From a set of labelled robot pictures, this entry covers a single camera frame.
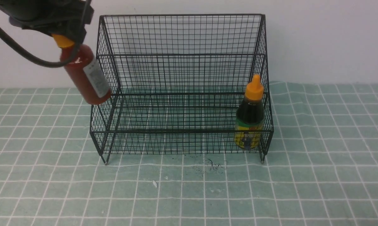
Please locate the dark sauce bottle orange cap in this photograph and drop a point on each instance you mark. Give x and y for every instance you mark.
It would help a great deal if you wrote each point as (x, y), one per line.
(250, 116)

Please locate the red sauce bottle orange cap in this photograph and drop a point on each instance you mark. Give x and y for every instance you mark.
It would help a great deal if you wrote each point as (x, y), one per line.
(88, 77)

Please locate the black wire rack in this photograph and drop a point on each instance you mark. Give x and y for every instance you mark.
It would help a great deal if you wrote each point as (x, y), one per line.
(177, 81)

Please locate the green checkered tablecloth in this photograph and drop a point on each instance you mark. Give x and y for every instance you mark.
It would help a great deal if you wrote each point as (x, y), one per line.
(321, 168)

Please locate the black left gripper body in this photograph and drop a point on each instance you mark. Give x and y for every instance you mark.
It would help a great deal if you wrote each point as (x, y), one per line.
(46, 16)

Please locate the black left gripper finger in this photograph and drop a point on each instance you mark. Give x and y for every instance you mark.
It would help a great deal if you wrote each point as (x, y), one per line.
(73, 33)

